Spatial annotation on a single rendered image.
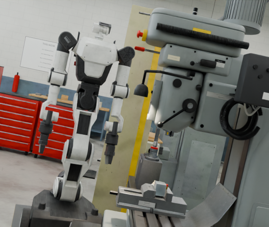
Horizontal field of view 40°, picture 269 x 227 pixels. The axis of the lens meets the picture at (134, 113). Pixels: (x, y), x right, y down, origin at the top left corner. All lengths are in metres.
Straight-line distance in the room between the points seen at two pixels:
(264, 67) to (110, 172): 2.38
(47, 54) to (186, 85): 9.45
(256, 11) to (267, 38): 9.93
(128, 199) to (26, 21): 9.82
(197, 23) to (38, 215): 1.51
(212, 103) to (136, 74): 1.87
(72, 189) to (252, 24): 1.58
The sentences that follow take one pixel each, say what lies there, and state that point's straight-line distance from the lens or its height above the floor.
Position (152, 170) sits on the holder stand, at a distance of 2.21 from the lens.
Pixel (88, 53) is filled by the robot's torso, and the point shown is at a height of 1.66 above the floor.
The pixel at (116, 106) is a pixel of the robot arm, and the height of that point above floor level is 1.35.
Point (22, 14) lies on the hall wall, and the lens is 11.43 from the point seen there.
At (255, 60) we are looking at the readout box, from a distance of 1.64.
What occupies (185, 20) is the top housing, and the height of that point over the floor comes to 1.85.
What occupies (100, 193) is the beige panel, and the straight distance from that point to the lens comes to 3.77.
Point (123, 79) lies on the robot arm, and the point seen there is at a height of 1.54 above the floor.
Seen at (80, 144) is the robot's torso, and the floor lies 1.06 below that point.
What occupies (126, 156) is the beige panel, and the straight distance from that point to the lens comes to 3.68.
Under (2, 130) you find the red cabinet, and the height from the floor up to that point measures 0.36.
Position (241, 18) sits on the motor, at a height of 1.93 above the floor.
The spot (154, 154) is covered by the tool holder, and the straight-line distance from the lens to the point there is 2.23.
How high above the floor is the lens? 1.46
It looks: 3 degrees down
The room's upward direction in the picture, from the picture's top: 12 degrees clockwise
